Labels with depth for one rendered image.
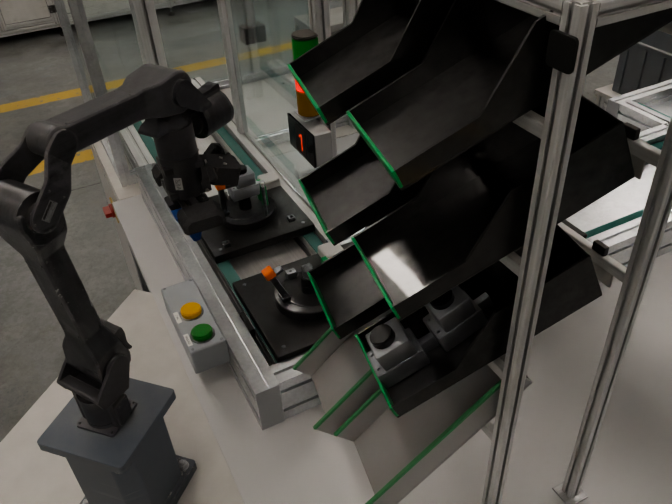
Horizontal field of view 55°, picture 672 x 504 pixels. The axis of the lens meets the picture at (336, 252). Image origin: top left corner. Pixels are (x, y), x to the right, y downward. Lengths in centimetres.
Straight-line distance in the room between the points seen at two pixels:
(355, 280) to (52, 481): 64
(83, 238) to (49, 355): 79
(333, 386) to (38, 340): 198
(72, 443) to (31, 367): 177
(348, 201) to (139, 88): 30
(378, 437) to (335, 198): 37
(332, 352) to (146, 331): 51
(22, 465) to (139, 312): 40
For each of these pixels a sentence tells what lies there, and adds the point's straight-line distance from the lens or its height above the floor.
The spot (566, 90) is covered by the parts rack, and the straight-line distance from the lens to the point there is 57.
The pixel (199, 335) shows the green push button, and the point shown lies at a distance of 124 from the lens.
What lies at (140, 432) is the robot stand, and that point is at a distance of 100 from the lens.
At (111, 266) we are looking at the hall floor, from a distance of 315.
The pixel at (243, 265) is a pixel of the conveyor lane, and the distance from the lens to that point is 147.
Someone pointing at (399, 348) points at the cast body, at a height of 126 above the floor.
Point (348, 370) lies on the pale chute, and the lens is 105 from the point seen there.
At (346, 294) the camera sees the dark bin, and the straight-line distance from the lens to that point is 93.
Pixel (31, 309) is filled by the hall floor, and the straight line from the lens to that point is 306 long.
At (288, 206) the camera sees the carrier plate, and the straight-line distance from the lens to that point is 155.
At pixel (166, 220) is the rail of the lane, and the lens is 159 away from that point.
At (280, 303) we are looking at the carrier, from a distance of 125.
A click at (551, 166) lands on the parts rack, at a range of 60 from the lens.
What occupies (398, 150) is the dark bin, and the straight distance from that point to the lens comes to 62.
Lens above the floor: 182
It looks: 38 degrees down
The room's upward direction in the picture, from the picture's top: 3 degrees counter-clockwise
